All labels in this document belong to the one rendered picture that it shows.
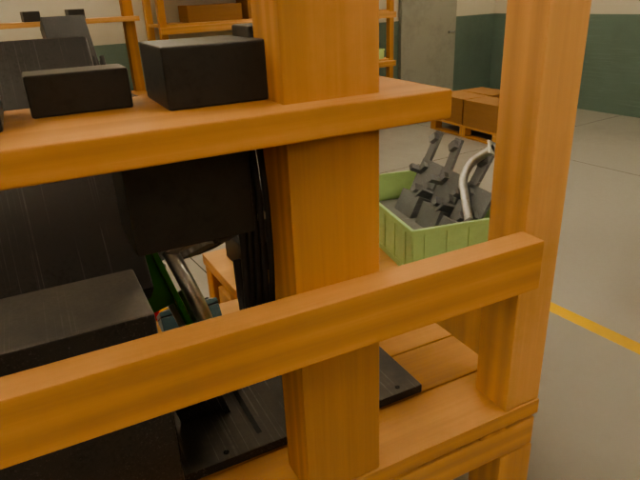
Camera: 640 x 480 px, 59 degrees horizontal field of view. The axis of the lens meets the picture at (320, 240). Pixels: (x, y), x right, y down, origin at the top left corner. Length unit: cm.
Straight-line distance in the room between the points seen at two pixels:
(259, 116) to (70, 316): 44
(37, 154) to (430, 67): 848
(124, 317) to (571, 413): 215
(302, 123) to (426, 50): 822
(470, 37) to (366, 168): 883
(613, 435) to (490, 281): 178
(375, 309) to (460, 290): 16
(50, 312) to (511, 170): 78
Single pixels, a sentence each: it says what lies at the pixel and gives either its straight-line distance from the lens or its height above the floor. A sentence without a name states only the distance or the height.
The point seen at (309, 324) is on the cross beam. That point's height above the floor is 125.
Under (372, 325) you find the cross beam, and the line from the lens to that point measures 84.
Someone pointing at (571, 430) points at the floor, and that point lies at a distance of 264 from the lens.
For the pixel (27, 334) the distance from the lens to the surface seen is 92.
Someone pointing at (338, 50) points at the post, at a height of 160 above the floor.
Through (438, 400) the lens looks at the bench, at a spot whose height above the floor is 88.
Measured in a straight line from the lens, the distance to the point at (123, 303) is 93.
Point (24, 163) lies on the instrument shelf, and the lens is 63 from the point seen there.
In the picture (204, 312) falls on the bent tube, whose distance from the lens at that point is 108.
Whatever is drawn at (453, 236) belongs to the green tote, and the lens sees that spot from 192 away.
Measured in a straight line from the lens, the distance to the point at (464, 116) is 708.
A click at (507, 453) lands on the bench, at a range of 134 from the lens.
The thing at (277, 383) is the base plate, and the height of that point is 90.
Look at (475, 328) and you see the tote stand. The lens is 210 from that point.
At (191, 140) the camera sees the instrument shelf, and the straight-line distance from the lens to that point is 65.
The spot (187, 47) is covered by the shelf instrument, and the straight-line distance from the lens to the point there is 73.
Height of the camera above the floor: 167
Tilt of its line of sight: 23 degrees down
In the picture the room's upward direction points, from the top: 3 degrees counter-clockwise
